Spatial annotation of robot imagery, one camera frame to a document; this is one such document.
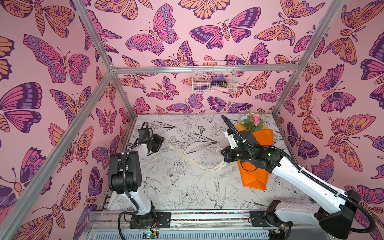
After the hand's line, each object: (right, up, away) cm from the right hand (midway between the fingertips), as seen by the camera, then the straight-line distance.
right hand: (221, 149), depth 72 cm
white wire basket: (0, +43, +23) cm, 49 cm away
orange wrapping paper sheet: (+20, -17, +13) cm, 30 cm away
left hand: (-32, +4, +25) cm, 41 cm away
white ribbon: (-16, -12, +23) cm, 30 cm away
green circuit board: (-35, -42, 0) cm, 54 cm away
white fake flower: (+24, +18, +39) cm, 49 cm away
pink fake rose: (+31, +17, +34) cm, 49 cm away
